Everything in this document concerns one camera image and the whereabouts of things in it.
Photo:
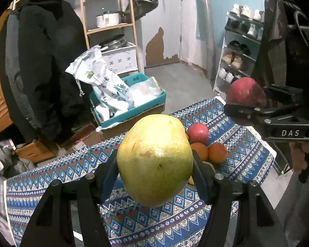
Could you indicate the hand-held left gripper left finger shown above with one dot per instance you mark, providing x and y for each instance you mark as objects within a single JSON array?
[{"x": 109, "y": 182}]

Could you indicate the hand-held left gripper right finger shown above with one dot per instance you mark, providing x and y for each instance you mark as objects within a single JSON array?
[{"x": 200, "y": 180}]

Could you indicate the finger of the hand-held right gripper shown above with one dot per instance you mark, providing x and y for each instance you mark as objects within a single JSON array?
[
  {"x": 283, "y": 92},
  {"x": 247, "y": 112}
]

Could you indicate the large red apple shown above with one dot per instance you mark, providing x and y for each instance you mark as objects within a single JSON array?
[{"x": 244, "y": 91}]

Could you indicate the orange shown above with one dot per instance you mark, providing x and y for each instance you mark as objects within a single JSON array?
[
  {"x": 199, "y": 150},
  {"x": 217, "y": 152}
]

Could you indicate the yellow-green pear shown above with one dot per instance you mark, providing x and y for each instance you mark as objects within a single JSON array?
[{"x": 154, "y": 159}]

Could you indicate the person's right hand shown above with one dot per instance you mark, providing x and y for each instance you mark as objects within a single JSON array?
[{"x": 295, "y": 157}]

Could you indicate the blue patterned tablecloth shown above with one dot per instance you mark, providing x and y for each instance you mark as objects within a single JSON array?
[{"x": 221, "y": 126}]

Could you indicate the small red apple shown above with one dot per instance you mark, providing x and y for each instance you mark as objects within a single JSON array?
[{"x": 197, "y": 133}]

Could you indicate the group of shoes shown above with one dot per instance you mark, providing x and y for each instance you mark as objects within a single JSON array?
[{"x": 238, "y": 61}]

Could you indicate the flattened cardboard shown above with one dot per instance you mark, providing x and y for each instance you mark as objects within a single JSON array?
[{"x": 85, "y": 137}]

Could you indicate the brown hanging garment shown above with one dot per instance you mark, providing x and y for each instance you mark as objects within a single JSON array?
[{"x": 274, "y": 25}]

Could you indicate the white shoe rack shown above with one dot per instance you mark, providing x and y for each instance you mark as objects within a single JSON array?
[{"x": 243, "y": 35}]

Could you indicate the teal plastic crate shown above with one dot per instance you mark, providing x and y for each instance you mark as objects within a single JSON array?
[{"x": 134, "y": 113}]

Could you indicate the wooden box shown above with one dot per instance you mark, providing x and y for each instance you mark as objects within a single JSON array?
[{"x": 33, "y": 151}]

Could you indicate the cardboard box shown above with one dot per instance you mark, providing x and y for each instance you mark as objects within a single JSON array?
[{"x": 158, "y": 106}]

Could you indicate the clear plastic bag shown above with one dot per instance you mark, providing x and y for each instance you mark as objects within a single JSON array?
[{"x": 141, "y": 94}]

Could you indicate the white door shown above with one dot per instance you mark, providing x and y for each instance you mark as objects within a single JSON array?
[{"x": 193, "y": 30}]

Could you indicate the white printed rice bag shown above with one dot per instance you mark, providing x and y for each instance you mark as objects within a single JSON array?
[{"x": 92, "y": 67}]

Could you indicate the white storage basket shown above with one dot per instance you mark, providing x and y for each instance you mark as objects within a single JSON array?
[{"x": 121, "y": 59}]

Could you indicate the round metal steamer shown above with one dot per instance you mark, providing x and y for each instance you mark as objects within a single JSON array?
[{"x": 115, "y": 42}]

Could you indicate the black hanging coat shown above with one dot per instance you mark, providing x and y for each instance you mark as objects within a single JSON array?
[{"x": 41, "y": 56}]

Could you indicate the hanging dark clothes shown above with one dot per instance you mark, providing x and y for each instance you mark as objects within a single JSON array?
[{"x": 144, "y": 5}]

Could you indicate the wooden shelf rack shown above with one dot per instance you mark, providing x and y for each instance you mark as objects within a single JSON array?
[{"x": 110, "y": 28}]

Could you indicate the white cooking pot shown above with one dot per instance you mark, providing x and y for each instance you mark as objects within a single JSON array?
[{"x": 106, "y": 19}]

